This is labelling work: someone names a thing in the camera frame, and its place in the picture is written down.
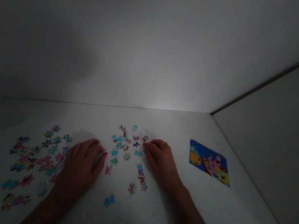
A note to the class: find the pile of pink puzzle pieces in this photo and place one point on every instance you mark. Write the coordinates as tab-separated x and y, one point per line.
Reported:
32	161

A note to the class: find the cluster of blue jigsaw pieces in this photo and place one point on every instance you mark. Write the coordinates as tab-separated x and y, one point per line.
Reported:
123	145

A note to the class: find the person's right hand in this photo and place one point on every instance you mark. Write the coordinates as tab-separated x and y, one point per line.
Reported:
159	160

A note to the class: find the joined strip of puzzle pieces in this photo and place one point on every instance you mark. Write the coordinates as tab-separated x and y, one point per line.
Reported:
142	177

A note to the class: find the light blue puzzle piece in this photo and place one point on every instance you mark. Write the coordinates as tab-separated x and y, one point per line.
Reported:
109	200

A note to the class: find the red-edged puzzle piece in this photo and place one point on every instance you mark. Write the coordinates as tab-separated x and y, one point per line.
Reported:
104	152

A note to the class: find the orange puzzle piece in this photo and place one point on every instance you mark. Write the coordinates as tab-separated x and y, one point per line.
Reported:
108	170

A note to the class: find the green puzzle piece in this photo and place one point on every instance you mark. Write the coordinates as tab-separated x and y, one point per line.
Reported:
132	188

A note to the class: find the cartoon reference picture card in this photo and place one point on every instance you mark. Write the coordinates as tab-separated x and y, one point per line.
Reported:
210	163

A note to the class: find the person's left hand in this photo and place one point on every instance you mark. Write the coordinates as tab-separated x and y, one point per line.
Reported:
81	163

